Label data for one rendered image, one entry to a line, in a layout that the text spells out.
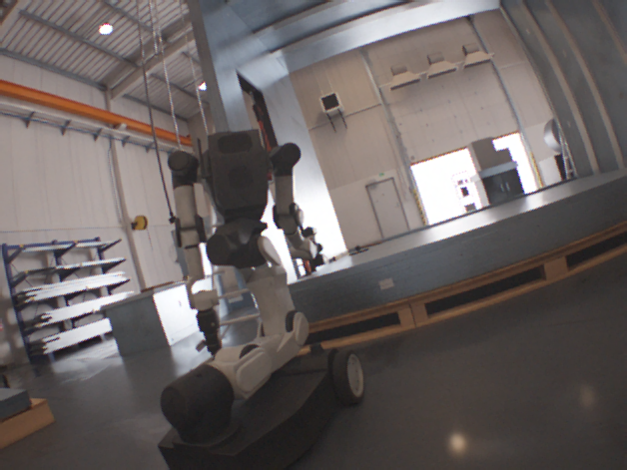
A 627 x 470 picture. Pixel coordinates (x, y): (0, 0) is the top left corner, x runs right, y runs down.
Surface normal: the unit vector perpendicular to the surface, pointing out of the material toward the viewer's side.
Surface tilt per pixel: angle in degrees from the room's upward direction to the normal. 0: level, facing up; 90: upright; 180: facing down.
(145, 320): 90
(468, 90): 90
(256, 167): 98
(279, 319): 77
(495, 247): 90
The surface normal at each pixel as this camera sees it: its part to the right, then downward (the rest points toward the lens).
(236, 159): 0.30, 0.01
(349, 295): -0.25, 0.04
